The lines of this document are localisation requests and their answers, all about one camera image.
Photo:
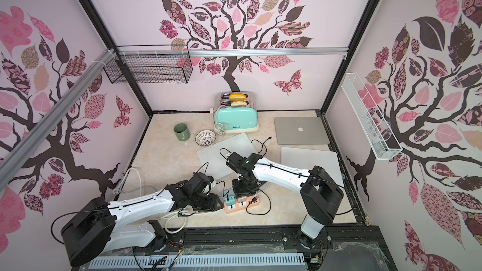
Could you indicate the orange power strip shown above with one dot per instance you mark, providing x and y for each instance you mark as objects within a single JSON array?
[{"x": 242, "y": 204}]

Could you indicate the mint charger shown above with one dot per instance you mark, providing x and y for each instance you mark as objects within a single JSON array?
[{"x": 230, "y": 201}]

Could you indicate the white laptop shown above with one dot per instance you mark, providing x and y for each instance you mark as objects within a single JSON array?
[
  {"x": 308, "y": 158},
  {"x": 217, "y": 154}
]

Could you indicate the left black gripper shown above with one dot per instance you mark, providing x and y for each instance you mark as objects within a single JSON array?
[{"x": 211, "y": 206}]

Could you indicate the silver apple laptop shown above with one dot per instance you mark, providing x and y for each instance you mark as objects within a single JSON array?
[{"x": 300, "y": 131}]

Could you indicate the mint green toaster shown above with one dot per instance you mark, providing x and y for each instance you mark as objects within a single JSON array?
[{"x": 230, "y": 117}]

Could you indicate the green mug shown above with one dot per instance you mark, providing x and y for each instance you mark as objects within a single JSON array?
[{"x": 182, "y": 132}]

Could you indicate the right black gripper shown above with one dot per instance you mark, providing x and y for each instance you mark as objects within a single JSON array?
[{"x": 245, "y": 187}]

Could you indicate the white laptop right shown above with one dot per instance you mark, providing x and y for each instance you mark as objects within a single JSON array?
[{"x": 308, "y": 158}]

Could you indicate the white wire basket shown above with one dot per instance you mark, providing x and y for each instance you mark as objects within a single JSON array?
[{"x": 363, "y": 99}]

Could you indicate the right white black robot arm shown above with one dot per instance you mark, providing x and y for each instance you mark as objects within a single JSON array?
[{"x": 320, "y": 194}]

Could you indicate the bread slice in toaster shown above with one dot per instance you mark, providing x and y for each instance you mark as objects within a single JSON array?
[{"x": 237, "y": 97}]

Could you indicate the black wire basket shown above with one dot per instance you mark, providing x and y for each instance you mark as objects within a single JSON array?
[{"x": 172, "y": 65}]

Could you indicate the white patterned bowl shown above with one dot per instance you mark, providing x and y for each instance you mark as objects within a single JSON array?
[{"x": 205, "y": 138}]

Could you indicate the white laptop centre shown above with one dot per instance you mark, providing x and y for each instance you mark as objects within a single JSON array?
[{"x": 217, "y": 154}]

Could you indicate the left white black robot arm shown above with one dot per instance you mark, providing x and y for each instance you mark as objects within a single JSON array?
[{"x": 103, "y": 226}]

